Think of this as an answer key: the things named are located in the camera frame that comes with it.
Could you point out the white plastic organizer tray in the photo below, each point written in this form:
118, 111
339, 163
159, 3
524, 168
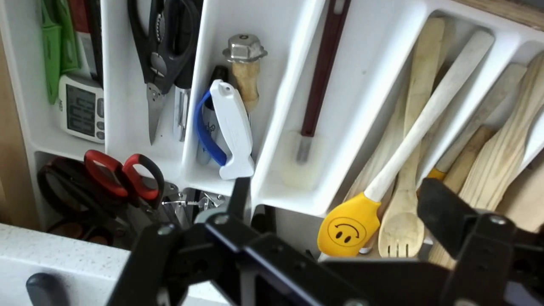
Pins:
273, 68

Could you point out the white blue knife sharpener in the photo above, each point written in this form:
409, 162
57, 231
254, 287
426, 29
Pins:
234, 128

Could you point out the black kitchen shears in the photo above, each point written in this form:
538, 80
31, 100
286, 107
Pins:
162, 61

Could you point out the white digital kitchen timer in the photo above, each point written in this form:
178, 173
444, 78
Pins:
82, 109

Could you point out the white drawer organizer tray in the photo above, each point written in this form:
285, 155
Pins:
13, 170

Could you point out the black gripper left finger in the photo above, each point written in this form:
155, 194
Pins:
171, 255

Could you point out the dark red stick tool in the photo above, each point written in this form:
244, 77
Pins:
324, 73

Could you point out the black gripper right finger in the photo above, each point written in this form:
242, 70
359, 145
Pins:
482, 255

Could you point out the wooden slotted spoon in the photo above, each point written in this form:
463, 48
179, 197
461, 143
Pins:
402, 223

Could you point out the yellow smiley face spatula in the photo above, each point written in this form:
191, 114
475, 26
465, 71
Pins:
348, 226

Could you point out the wide wooden spatula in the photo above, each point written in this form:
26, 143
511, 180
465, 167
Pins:
511, 141

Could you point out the narrow wooden spatula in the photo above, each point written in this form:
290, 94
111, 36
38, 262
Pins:
494, 107

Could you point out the green plastic peeler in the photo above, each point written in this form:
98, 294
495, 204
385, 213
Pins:
52, 51

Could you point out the red and black utensil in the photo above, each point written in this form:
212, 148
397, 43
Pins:
86, 34

